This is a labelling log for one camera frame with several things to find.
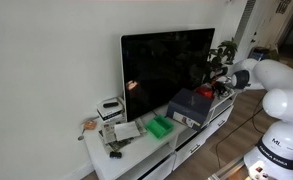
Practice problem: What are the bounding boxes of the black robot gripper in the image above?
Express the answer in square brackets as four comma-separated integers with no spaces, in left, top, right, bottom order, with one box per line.
[212,80,234,97]

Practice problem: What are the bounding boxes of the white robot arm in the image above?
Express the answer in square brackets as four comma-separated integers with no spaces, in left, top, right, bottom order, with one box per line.
[226,58,293,180]

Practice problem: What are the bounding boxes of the red plastic bowl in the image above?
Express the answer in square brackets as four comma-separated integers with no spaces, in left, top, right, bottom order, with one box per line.
[195,86,214,99]

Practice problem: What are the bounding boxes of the green plastic bowl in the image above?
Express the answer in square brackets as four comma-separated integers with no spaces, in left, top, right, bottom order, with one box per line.
[146,115,174,139]

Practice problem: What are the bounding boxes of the potted green plant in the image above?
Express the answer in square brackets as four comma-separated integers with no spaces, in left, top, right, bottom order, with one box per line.
[204,38,238,82]

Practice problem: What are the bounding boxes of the dark blue cardboard box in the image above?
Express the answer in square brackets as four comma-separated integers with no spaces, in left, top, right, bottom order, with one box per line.
[166,89,213,131]

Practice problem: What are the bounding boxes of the large black flat television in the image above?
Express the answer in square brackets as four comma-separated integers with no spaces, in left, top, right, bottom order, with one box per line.
[121,28,215,121]

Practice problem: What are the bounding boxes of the white tv stand cabinet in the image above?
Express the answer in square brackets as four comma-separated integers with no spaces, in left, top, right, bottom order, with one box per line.
[84,90,236,180]

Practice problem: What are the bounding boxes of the small white router box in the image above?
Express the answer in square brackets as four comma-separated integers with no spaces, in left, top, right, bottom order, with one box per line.
[96,97,124,122]

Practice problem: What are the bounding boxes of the papers and booklets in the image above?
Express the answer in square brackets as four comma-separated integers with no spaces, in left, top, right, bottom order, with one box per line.
[99,120,147,153]

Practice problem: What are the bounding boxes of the small black remote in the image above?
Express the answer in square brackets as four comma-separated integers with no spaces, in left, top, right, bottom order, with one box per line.
[109,151,122,159]

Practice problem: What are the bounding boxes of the orange round coaster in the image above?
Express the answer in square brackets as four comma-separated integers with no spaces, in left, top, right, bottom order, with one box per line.
[84,121,97,130]

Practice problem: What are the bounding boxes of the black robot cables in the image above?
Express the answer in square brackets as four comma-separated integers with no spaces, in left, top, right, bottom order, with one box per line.
[215,106,270,169]

